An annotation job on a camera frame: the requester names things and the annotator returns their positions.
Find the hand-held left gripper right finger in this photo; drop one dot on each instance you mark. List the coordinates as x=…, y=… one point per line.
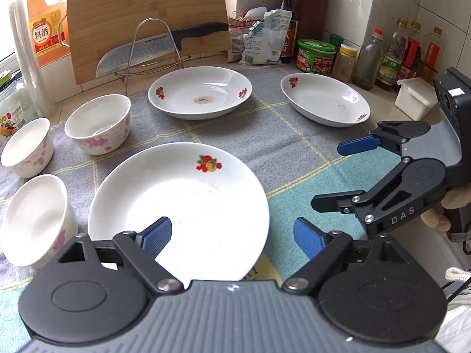
x=307, y=241

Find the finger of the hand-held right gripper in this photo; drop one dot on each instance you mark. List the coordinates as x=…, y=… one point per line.
x=336, y=202
x=358, y=146

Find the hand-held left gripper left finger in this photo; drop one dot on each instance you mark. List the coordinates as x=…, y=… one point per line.
x=156, y=237

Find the white plate with fruit print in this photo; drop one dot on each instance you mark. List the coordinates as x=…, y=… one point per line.
x=206, y=88
x=184, y=198
x=323, y=97

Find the white bowl with pink flowers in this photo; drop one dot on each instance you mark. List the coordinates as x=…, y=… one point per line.
x=33, y=217
x=25, y=143
x=92, y=117

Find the person's right hand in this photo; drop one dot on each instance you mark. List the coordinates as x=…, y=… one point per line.
x=458, y=198

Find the white plastic container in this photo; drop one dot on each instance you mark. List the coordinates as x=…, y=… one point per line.
x=415, y=97

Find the yellow spice jar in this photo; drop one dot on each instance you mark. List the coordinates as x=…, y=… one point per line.
x=344, y=64

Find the clear bottle with red cap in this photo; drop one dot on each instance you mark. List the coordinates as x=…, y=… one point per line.
x=368, y=62

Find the green label sauce bottle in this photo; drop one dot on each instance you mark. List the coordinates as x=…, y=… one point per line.
x=390, y=66

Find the orange capped oil bottle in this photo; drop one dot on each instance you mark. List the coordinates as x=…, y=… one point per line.
x=432, y=51

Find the red label sauce bottle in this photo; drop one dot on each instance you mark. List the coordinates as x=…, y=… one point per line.
x=412, y=51

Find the grey checked cloth mat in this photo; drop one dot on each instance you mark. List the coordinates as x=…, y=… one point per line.
x=265, y=132

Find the green lidded sauce jar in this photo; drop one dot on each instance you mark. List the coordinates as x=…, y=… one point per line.
x=316, y=59

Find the small green capped jar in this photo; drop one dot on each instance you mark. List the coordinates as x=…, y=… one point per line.
x=336, y=39

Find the dark red knife block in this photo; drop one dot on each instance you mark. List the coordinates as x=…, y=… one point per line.
x=312, y=14

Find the white seasoning packet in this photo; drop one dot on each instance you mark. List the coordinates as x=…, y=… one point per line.
x=263, y=40

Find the dark soy sauce bottle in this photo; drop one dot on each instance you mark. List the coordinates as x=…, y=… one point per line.
x=289, y=11

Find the red and white packet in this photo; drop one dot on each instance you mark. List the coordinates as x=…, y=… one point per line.
x=235, y=36

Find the person's white jacket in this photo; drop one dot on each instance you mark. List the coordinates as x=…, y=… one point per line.
x=460, y=331

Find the glass jar with green lid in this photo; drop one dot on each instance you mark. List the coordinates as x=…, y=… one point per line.
x=11, y=106

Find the stack of clear plastic cups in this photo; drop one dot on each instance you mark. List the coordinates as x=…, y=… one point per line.
x=29, y=81

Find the bamboo cutting board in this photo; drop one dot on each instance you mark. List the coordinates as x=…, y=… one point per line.
x=147, y=3

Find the orange cooking wine jug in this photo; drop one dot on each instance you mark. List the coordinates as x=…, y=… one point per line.
x=48, y=14

